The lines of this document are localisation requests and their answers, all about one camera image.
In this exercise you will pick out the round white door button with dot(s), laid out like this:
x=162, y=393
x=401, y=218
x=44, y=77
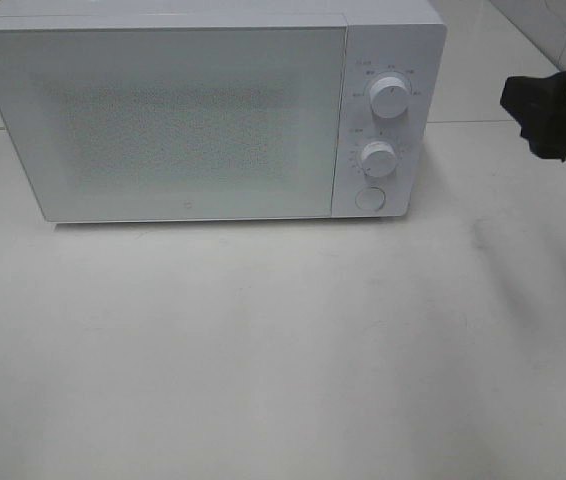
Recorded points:
x=370, y=199

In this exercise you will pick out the white timer knob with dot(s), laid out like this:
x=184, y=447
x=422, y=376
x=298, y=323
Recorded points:
x=378, y=159

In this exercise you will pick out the white microwave door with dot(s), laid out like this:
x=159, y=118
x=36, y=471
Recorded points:
x=162, y=125

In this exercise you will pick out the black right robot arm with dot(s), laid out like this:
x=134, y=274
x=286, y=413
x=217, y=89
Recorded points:
x=538, y=105

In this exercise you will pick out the white power knob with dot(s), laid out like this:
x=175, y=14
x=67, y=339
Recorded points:
x=389, y=95

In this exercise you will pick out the white microwave oven body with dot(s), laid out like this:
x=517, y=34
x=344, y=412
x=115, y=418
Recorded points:
x=406, y=37

